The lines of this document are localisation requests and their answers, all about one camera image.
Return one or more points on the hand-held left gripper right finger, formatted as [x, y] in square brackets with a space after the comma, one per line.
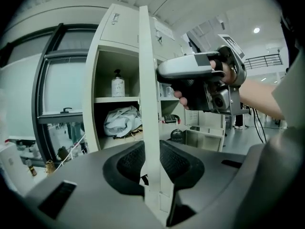
[214, 173]

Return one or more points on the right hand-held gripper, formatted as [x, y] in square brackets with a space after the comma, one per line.
[195, 94]

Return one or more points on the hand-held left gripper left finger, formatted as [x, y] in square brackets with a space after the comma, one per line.
[95, 199]

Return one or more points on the cabinet door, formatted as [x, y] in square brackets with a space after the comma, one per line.
[147, 80]

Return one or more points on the white metal locker cabinet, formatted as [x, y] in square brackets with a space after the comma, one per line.
[91, 92]

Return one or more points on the person's right forearm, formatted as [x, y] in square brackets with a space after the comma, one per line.
[259, 96]

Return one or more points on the person's right hand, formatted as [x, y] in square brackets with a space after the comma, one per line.
[228, 73]

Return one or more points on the white paper notice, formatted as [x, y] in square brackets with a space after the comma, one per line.
[164, 28]

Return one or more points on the black flat device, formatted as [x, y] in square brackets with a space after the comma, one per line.
[171, 118]

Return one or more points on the small black bottle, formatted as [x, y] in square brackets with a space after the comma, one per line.
[83, 147]

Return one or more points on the black perforated cup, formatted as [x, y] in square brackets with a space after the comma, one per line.
[176, 135]

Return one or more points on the golden jar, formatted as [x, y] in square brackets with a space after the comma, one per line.
[50, 167]

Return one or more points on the clear pump bottle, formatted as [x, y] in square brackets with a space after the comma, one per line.
[118, 86]

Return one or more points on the brown glass bottle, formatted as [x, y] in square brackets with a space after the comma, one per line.
[32, 168]

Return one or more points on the white cloth bundle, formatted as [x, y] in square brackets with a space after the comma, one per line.
[122, 123]

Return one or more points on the black metal railing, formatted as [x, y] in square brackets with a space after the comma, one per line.
[263, 61]

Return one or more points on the round ceiling light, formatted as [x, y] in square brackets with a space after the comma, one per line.
[256, 30]

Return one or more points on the black framed window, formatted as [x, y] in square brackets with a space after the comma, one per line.
[38, 92]

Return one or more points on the right hand-held gripper camera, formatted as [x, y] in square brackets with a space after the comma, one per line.
[219, 101]

